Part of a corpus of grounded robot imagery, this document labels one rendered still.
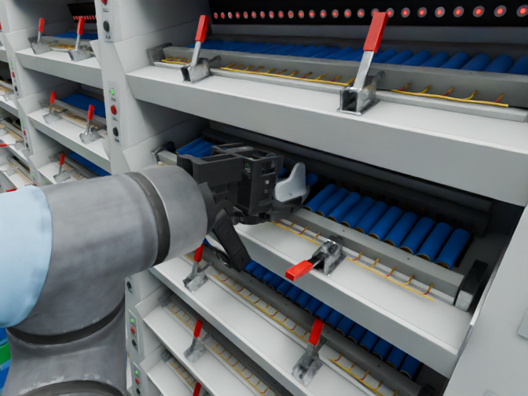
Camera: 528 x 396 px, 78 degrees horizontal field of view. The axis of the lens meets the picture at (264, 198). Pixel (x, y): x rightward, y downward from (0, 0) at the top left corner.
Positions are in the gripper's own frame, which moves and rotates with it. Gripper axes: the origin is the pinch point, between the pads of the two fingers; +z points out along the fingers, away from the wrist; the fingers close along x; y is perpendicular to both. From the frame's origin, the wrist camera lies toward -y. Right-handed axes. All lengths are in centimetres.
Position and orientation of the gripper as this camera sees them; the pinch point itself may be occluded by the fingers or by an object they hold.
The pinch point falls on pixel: (295, 188)
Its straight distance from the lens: 49.4
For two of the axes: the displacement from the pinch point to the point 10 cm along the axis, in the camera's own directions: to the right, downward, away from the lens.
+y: 1.1, -9.2, -3.7
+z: 6.6, -2.1, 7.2
